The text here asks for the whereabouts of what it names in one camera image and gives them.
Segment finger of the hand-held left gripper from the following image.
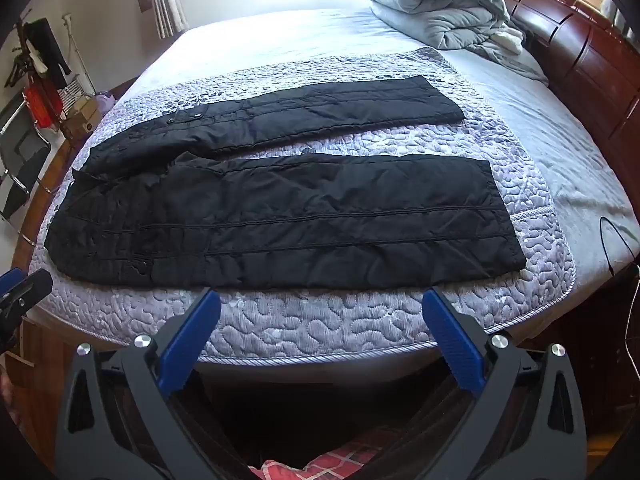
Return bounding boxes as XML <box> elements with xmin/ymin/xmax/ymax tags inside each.
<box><xmin>0</xmin><ymin>267</ymin><xmax>54</xmax><ymax>356</ymax></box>

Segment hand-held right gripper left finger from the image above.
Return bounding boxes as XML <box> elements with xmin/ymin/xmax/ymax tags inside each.
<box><xmin>55</xmin><ymin>287</ymin><xmax>223</xmax><ymax>480</ymax></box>

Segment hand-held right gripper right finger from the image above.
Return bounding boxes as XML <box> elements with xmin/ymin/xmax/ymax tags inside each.
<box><xmin>421</xmin><ymin>287</ymin><xmax>588</xmax><ymax>480</ymax></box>

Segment black pants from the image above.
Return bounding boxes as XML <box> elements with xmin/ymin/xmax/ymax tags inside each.
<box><xmin>44</xmin><ymin>75</ymin><xmax>527</xmax><ymax>291</ymax></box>

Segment black folding chair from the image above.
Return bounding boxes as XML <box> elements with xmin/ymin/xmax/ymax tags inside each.
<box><xmin>0</xmin><ymin>95</ymin><xmax>56</xmax><ymax>241</ymax></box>

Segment purple quilted mattress pad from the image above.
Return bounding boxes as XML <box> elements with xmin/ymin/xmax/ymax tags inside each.
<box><xmin>27</xmin><ymin>47</ymin><xmax>576</xmax><ymax>366</ymax></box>

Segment red plaid cloth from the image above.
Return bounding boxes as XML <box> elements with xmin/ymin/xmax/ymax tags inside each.
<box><xmin>247</xmin><ymin>422</ymin><xmax>416</xmax><ymax>480</ymax></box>

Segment cardboard box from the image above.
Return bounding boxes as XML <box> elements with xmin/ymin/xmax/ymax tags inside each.
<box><xmin>75</xmin><ymin>94</ymin><xmax>108</xmax><ymax>117</ymax></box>
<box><xmin>62</xmin><ymin>110</ymin><xmax>97</xmax><ymax>142</ymax></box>

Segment red bag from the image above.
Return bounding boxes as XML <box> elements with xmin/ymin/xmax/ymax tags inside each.
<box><xmin>22</xmin><ymin>85</ymin><xmax>63</xmax><ymax>128</ymax></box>

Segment bed with pale blue sheet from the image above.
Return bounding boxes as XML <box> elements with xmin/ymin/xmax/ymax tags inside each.
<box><xmin>15</xmin><ymin>7</ymin><xmax>640</xmax><ymax>376</ymax></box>

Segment clothes hangers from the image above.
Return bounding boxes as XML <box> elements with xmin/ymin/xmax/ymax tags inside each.
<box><xmin>5</xmin><ymin>45</ymin><xmax>32</xmax><ymax>88</ymax></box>

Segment hanging black garment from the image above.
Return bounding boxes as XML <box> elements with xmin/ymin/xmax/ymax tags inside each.
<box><xmin>22</xmin><ymin>17</ymin><xmax>71</xmax><ymax>88</ymax></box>

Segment white cloth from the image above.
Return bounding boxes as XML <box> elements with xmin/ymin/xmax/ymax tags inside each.
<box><xmin>492</xmin><ymin>25</ymin><xmax>526</xmax><ymax>56</ymax></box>

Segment dark wooden headboard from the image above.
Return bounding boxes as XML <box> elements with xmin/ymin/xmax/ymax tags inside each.
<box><xmin>482</xmin><ymin>0</ymin><xmax>640</xmax><ymax>171</ymax></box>

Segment folded grey duvet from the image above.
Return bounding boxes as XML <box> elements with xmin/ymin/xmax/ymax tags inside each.
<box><xmin>355</xmin><ymin>0</ymin><xmax>551</xmax><ymax>86</ymax></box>

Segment white cable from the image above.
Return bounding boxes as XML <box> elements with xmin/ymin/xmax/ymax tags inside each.
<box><xmin>622</xmin><ymin>262</ymin><xmax>640</xmax><ymax>356</ymax></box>

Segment black cable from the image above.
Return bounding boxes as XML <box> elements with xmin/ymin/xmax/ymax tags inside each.
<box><xmin>597</xmin><ymin>216</ymin><xmax>640</xmax><ymax>278</ymax></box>

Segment white wire rack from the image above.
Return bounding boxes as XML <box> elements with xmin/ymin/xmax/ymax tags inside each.
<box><xmin>55</xmin><ymin>75</ymin><xmax>96</xmax><ymax>121</ymax></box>

